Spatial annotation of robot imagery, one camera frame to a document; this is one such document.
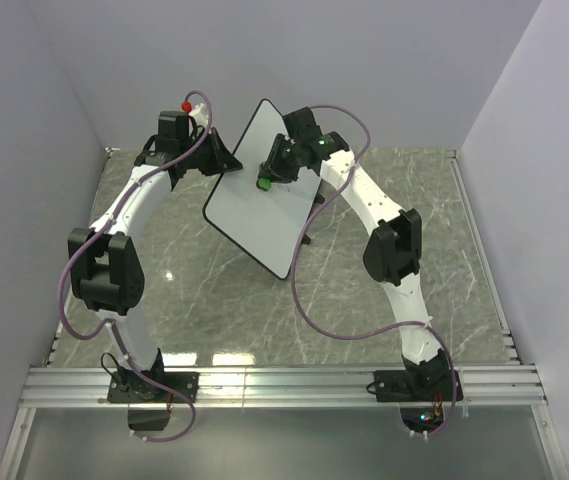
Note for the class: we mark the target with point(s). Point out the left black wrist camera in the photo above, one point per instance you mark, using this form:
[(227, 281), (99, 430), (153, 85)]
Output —
[(173, 130)]

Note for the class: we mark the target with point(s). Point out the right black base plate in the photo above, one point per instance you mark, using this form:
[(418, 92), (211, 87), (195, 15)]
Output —
[(394, 387)]

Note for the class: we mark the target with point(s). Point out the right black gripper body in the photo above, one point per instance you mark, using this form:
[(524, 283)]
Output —
[(289, 153)]

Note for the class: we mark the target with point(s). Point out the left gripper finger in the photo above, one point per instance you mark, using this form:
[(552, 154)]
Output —
[(221, 154), (208, 166)]

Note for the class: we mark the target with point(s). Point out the white whiteboard black frame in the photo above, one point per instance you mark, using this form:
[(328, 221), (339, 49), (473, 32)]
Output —
[(264, 224)]

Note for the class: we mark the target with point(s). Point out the green whiteboard eraser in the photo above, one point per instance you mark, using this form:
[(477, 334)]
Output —
[(263, 184)]

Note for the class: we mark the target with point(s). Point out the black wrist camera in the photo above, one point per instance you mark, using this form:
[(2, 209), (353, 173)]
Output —
[(303, 129), (173, 130)]

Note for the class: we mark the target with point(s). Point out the aluminium right side rail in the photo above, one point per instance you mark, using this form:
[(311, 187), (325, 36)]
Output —
[(508, 339)]

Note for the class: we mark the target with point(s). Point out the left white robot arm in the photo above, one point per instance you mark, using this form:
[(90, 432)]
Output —
[(104, 268)]

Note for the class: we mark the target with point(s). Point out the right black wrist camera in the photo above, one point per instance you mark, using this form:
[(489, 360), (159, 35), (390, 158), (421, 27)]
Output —
[(303, 129)]

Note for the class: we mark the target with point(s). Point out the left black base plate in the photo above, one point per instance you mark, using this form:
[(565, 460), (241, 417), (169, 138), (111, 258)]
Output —
[(128, 388)]

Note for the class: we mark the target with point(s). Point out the aluminium front rail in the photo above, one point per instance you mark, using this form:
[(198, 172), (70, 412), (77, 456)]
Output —
[(282, 387)]

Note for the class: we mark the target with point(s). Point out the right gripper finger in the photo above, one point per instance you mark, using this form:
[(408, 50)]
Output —
[(277, 153), (284, 172)]

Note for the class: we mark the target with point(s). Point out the aluminium rail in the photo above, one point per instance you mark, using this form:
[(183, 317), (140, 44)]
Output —
[(282, 387), (508, 339)]

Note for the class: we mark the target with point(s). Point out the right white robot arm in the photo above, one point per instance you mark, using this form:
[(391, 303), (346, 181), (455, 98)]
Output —
[(391, 256)]

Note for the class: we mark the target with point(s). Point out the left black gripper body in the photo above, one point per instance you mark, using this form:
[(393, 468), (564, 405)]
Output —
[(197, 154)]

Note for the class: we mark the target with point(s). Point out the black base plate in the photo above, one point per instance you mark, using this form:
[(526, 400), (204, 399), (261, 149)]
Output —
[(128, 388), (394, 387)]

